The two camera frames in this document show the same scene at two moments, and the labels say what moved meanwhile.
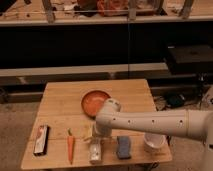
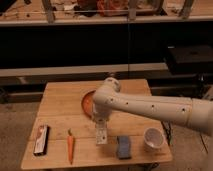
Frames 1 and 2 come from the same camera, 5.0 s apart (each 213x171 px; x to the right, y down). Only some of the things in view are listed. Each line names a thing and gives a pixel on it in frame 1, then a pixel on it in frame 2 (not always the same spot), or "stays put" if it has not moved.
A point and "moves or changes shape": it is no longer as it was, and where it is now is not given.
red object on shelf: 107,8 stays put
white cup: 154,142 stays put
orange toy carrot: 71,145 stays put
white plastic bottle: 95,150 moves or changes shape
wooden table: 62,129 stays put
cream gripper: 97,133 to 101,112
